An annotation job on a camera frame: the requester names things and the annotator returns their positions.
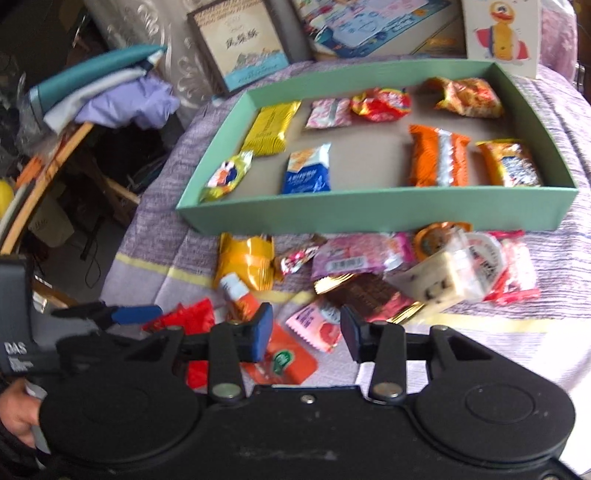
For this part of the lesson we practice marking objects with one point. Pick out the orange gold snack packet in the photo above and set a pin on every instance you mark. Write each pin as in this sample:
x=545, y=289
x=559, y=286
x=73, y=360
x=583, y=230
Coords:
x=244, y=263

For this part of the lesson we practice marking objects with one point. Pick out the red yellow snack packet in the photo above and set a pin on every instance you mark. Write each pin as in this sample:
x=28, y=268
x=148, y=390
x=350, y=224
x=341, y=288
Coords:
x=383, y=105

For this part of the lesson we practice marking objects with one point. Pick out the orange green-logo snack packet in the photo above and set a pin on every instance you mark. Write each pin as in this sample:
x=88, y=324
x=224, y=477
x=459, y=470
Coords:
x=291, y=360

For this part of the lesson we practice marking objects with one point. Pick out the small yellow snack packet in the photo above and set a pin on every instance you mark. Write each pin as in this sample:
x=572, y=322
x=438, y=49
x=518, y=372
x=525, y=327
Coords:
x=226, y=175

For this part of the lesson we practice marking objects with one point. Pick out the duck toy box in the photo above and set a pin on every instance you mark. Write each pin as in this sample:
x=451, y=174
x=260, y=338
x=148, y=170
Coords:
x=498, y=32

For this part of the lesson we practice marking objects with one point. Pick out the green cardboard box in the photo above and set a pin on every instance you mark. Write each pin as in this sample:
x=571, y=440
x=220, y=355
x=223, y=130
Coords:
x=369, y=152

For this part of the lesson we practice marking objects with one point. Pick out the clear pink candy packet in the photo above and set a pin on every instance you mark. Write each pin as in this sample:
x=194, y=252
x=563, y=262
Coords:
x=519, y=272

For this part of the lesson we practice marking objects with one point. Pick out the yellow blue-label snack packet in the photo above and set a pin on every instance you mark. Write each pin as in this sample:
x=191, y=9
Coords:
x=508, y=164

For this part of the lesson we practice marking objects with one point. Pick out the blue white snack packet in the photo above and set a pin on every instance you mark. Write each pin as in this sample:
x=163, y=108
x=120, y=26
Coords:
x=307, y=170

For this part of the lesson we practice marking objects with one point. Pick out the purple striped bed sheet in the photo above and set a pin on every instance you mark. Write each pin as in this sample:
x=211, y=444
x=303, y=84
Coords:
x=531, y=350

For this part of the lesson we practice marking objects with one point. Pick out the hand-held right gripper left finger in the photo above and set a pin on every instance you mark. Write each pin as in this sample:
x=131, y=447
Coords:
x=262, y=332

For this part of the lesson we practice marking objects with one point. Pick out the curved wooden frame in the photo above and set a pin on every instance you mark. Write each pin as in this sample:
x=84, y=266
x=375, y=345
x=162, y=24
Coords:
x=46, y=170

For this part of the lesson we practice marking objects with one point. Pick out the orange white tube packet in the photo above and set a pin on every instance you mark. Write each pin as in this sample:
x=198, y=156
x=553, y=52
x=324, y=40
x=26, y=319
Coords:
x=238, y=293

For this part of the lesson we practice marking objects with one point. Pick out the person's left hand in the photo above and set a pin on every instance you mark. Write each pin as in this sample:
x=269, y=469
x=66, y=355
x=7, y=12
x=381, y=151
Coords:
x=18, y=410

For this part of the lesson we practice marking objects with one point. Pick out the yellow wavy-line snack packet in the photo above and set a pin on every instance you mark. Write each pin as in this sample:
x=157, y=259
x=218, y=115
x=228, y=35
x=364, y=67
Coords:
x=270, y=129

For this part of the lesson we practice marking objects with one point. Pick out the pink patterned snack packet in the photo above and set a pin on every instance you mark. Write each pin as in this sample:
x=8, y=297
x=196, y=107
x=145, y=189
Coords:
x=328, y=114

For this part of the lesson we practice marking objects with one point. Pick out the white round snack packet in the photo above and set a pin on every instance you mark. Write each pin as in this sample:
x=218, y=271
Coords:
x=485, y=263

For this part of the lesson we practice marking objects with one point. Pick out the brown chocolate packet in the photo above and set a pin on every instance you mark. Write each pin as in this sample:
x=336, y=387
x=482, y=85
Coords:
x=369, y=293

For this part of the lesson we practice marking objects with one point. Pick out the pink strawberry snack packet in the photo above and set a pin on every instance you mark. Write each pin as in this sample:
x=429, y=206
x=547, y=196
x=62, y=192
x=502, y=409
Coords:
x=314, y=325

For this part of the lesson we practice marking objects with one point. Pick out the small red white candy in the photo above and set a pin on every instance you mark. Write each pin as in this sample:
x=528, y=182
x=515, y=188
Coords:
x=298, y=259

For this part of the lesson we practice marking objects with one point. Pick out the clear nougat packet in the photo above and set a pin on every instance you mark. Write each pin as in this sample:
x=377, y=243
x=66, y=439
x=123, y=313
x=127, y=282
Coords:
x=438, y=281

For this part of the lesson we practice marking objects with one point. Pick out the pink floral cloth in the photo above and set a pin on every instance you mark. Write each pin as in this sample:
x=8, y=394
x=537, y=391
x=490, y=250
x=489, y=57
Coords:
x=558, y=37

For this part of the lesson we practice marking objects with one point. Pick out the brown framed pastry box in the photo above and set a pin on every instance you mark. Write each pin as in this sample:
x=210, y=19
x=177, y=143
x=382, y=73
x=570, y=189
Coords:
x=244, y=50

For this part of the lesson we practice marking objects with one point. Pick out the beige patterned curtain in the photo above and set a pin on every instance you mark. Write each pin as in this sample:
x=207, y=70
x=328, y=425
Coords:
x=184, y=69

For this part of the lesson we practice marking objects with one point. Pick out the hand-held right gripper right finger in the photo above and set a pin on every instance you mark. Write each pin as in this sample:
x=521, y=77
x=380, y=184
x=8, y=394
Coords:
x=353, y=334

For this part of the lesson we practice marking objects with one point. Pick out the fries-print snack packet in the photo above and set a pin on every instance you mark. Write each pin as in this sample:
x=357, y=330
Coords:
x=471, y=97

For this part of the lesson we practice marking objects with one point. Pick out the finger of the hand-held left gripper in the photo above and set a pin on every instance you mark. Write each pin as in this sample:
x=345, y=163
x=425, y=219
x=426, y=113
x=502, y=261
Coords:
x=136, y=314

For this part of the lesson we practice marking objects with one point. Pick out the white cloth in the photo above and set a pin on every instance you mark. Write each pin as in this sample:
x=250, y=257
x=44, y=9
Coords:
x=78, y=101

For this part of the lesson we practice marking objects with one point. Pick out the round gold-lid snack cup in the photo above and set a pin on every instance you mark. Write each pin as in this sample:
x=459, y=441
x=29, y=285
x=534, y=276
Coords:
x=434, y=240

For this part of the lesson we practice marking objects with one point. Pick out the red foil snack packet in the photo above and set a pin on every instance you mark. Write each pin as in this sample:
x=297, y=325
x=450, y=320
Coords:
x=194, y=318

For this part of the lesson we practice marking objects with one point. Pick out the drawing mat toy box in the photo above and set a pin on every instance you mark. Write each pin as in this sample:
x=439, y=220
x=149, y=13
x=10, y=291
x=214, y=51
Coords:
x=369, y=27

